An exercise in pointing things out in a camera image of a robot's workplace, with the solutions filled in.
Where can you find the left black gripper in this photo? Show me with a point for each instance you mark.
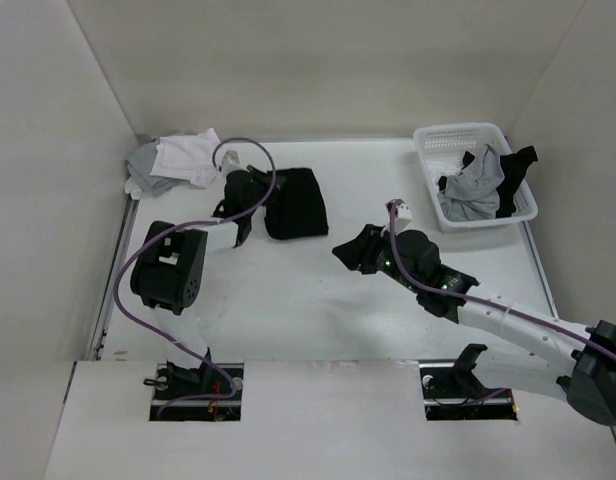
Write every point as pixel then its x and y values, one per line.
pixel 259 178

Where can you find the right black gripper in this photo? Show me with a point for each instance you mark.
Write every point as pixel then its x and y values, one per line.
pixel 361 249

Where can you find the black tank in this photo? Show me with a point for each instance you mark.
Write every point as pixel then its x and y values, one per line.
pixel 515 167
pixel 297 209

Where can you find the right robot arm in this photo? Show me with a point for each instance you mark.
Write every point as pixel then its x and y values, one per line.
pixel 570 362

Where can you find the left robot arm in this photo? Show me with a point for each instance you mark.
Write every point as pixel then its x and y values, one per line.
pixel 167 277

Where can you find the folded grey tank top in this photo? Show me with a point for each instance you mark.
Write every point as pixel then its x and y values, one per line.
pixel 139 165

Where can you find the folded white tank top underneath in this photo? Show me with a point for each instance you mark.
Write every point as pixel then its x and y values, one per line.
pixel 133 189

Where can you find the grey tank top in basket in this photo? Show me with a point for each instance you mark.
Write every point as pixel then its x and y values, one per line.
pixel 471 194

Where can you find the black tank top over rim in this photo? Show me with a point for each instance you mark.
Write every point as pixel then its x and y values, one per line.
pixel 515 167

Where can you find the white plastic laundry basket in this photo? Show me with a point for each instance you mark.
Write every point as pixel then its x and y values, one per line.
pixel 453 140

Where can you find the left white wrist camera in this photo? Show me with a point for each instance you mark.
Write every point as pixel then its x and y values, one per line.
pixel 231 163

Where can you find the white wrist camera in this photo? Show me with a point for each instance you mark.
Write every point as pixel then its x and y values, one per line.
pixel 400 216
pixel 231 163

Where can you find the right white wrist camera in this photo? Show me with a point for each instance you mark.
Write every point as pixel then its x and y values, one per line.
pixel 400 216

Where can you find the left metal table rail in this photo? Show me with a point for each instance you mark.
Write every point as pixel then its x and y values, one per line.
pixel 100 322

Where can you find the metal table rail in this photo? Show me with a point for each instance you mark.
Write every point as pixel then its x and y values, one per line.
pixel 537 266
pixel 100 322

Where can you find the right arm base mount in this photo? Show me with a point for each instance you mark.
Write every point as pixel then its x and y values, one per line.
pixel 451 391

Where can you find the right metal table rail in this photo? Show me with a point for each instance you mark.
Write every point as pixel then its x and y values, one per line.
pixel 537 266

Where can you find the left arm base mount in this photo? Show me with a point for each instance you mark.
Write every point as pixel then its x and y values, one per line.
pixel 195 395

